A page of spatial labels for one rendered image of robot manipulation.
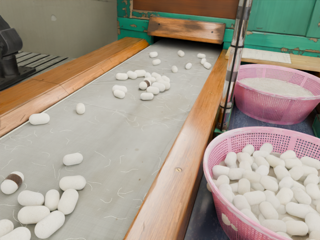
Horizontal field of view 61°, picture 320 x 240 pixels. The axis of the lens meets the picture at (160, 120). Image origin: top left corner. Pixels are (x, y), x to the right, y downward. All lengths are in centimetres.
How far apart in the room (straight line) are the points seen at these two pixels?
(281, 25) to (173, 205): 89
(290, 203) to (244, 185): 7
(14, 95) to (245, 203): 52
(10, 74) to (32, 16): 148
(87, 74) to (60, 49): 163
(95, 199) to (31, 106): 30
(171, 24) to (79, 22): 126
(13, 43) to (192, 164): 75
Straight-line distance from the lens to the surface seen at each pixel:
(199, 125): 52
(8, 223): 37
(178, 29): 110
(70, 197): 38
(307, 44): 114
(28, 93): 67
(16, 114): 60
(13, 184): 42
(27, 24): 253
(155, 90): 69
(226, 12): 113
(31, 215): 37
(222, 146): 50
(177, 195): 36
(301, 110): 78
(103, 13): 216
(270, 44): 113
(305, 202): 46
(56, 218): 36
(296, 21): 113
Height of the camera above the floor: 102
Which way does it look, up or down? 29 degrees down
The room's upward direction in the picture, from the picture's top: 3 degrees clockwise
